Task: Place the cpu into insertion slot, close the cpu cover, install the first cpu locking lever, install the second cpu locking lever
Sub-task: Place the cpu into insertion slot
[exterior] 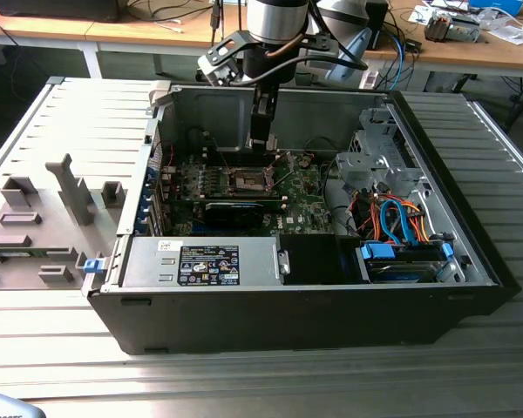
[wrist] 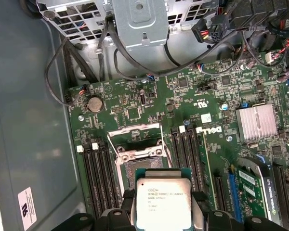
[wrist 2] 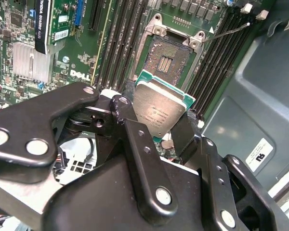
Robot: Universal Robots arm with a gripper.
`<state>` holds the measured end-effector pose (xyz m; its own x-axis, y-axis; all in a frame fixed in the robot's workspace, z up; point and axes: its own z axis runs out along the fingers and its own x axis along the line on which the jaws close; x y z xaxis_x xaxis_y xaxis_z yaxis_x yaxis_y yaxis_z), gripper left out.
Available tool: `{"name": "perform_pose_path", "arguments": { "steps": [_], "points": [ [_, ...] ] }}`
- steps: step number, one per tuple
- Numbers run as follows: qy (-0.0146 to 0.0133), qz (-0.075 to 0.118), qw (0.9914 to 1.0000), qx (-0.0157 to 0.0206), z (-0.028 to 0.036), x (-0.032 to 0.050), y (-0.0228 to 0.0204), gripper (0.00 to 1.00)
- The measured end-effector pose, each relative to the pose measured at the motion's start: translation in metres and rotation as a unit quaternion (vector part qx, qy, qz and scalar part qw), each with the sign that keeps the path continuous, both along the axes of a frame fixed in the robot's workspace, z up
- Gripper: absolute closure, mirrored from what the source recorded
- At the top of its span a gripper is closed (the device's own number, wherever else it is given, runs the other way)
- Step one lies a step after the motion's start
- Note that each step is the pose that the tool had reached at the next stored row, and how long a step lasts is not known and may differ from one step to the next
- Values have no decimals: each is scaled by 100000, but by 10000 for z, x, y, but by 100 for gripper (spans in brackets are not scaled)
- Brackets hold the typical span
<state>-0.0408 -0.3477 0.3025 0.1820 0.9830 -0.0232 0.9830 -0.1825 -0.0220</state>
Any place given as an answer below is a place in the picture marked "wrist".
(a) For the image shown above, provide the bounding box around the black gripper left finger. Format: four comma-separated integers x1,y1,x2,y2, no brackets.
72,189,137,231

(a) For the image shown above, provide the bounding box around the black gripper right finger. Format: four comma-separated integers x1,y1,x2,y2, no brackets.
190,191,276,231

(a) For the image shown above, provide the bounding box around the silver CPU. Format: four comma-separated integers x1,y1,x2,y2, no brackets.
134,167,192,229

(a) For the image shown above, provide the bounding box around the metal socket cover frame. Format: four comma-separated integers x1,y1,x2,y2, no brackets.
106,122,171,167

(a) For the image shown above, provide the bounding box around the blue expansion slot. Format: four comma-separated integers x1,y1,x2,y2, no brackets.
227,165,242,224

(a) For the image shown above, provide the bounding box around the black expansion slot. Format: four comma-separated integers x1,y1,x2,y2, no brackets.
214,174,226,214

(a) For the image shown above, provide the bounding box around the black RAM slot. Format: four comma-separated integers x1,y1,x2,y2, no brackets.
84,144,105,217
100,141,122,207
179,125,196,193
77,145,98,218
171,126,187,193
92,143,114,212
187,126,204,207

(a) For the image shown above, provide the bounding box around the CPU socket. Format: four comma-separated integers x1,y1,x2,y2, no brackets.
114,146,174,193

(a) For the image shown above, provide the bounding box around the green RAM stick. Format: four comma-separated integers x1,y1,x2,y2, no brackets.
201,131,217,210

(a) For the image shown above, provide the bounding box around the silver finned heat sink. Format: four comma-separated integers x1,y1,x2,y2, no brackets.
235,103,278,143

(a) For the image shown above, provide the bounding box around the round coin battery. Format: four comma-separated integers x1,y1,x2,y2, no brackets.
87,96,104,113

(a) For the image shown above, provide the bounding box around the green motherboard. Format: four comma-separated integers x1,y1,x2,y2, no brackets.
66,51,289,231

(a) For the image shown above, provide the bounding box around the black PC case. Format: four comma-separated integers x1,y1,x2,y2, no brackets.
0,0,289,231

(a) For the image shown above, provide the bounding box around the black power connector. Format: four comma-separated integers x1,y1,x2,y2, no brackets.
191,14,229,45

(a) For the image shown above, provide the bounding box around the silver metal drive cage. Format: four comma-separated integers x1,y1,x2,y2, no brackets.
37,0,220,49

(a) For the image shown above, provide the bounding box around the thin wire locking lever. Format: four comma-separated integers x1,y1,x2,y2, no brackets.
162,140,174,167

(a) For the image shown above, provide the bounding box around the black round cable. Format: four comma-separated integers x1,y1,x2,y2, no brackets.
112,24,234,79

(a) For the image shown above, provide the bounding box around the black braided cable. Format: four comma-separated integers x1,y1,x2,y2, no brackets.
64,40,98,84

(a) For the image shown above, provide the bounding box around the thin black cable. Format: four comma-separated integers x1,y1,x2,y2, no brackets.
44,36,87,106

